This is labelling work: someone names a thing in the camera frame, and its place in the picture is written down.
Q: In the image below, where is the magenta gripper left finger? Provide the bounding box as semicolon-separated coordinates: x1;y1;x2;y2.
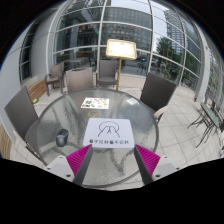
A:
44;144;94;187

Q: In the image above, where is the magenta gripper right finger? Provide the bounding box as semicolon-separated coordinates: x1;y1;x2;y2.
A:
133;144;181;186

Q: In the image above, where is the dark grey computer mouse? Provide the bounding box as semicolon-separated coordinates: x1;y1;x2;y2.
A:
56;129;69;147

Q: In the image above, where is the white paper mouse outline sheet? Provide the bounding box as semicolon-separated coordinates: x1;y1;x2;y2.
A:
83;118;134;148

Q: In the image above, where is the colourful picture card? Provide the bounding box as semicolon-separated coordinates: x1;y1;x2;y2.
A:
81;97;110;109

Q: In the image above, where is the grey wicker chair right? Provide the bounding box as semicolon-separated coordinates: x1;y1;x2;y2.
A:
140;73;176;122

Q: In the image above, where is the grey wicker chair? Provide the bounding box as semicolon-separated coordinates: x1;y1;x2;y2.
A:
66;67;94;93
140;73;176;122
44;62;64;95
4;87;46;164
97;60;117;86

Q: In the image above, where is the green metal folding table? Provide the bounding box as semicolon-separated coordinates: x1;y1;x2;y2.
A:
190;102;221;145

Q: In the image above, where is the grey wicker chair far middle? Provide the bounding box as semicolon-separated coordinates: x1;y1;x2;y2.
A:
66;67;94;93

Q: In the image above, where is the wooden bench left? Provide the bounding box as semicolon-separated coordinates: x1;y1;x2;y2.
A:
21;76;46;101

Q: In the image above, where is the grey wicker chair back centre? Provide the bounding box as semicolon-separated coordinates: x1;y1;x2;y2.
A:
97;60;117;86

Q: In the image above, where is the grey wicker chair back left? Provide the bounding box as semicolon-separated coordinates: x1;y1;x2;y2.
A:
44;62;64;95

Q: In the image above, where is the gold framed menu stand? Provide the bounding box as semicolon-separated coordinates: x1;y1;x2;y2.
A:
105;38;138;92

